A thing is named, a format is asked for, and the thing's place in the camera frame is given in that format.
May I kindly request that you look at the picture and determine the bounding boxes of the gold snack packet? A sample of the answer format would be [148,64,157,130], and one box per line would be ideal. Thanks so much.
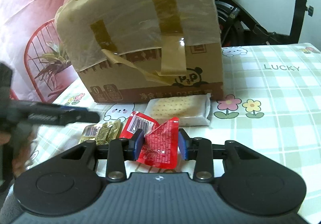
[78,120,122,145]

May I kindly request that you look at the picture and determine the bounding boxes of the red snack packet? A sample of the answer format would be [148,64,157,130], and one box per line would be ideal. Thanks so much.
[120,111,179,169]

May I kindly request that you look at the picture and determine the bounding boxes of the cracker biscuit packet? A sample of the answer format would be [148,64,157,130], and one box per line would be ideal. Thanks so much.
[144,94,211,126]

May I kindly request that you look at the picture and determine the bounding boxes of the person left hand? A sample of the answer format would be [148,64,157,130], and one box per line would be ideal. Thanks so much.
[1,130,36,178]

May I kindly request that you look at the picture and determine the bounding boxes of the printed pink backdrop cloth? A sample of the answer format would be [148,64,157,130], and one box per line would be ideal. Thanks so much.
[0,0,121,104]

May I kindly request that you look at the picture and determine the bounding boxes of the cardboard box with plastic liner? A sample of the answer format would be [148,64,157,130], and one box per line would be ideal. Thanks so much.
[54,0,224,103]

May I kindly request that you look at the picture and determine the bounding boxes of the black exercise bike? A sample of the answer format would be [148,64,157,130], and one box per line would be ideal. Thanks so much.
[215,0,320,47]

